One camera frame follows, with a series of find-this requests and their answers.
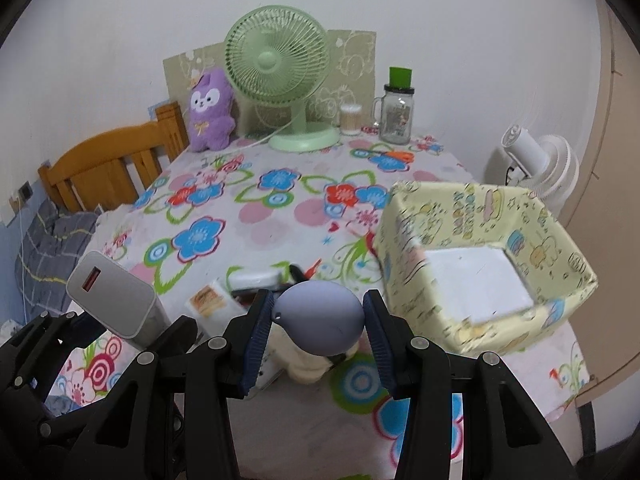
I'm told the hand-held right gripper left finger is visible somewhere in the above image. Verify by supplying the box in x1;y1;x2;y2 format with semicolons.
70;290;276;480

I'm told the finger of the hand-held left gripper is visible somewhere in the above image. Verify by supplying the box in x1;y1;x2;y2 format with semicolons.
135;316;199;361
0;311;108;443

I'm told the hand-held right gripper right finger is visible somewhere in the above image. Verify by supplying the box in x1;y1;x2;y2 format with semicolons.
362;289;571;480

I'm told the white remote control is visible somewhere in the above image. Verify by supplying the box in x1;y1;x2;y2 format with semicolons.
187;280;287;392

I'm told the white power adapter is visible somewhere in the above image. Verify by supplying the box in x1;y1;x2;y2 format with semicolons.
66;251;171;351

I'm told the blue-grey egg-shaped object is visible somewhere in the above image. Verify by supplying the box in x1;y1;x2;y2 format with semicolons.
275;280;364;356

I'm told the yellow patterned storage box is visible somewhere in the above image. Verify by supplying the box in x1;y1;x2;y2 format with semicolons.
374;180;599;358

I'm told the cream white soft object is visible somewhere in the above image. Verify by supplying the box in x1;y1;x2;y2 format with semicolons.
270;330;359;386

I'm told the white rounded case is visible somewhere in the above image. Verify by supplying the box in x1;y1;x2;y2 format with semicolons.
227;267;282;292

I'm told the grey plaid blanket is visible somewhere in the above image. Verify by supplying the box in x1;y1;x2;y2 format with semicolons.
15;197;98;321

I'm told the white flat slab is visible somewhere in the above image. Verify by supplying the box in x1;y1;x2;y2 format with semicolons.
425;246;535;323

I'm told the floral tablecloth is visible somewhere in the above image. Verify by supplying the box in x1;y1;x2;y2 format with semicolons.
47;132;596;480

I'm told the wooden chair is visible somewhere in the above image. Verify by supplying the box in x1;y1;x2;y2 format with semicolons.
38;101;188;213

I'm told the cotton swab container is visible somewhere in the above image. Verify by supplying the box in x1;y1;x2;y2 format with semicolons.
340;104;362;136

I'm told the purple plush toy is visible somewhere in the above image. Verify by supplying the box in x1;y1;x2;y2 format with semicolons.
186;69;237;153

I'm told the glass jar with green lid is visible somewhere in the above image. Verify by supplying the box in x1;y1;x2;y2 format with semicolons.
371;66;416;143

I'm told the white fan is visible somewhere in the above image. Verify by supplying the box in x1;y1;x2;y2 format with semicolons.
487;127;581;211

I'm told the green desk fan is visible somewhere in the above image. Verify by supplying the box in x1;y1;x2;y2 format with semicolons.
223;5;341;153

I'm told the white fan cable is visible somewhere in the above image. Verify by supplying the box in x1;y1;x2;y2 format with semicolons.
227;119;296;151

